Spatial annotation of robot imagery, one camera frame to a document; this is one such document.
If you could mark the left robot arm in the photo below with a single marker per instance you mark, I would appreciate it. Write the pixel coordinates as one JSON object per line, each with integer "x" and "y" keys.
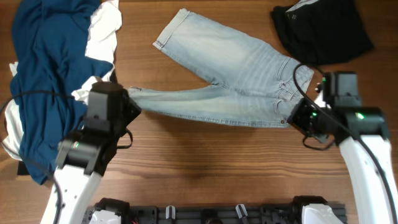
{"x": 84, "y": 154}

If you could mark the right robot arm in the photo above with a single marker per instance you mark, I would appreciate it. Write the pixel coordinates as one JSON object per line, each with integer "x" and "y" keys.
{"x": 362, "y": 136}

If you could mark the white shirt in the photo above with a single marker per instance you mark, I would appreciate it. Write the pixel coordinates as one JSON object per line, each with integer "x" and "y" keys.
{"x": 101, "y": 45}

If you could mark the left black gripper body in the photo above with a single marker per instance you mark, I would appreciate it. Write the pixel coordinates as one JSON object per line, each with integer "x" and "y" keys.
{"x": 132, "y": 111}

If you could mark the dark blue shirt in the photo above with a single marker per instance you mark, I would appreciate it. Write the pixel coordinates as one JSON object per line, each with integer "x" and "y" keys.
{"x": 50, "y": 39}

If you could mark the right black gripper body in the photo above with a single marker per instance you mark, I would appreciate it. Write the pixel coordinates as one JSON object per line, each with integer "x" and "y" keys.
{"x": 306, "y": 118}

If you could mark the light blue denim shorts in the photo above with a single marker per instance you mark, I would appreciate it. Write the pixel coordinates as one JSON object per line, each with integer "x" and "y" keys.
{"x": 249, "y": 83}

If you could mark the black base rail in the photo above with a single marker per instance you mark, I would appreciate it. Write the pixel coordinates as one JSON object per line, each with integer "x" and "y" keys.
{"x": 109, "y": 210}

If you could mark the black folded garment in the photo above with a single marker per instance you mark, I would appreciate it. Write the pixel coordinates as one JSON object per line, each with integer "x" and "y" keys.
{"x": 322, "y": 32}

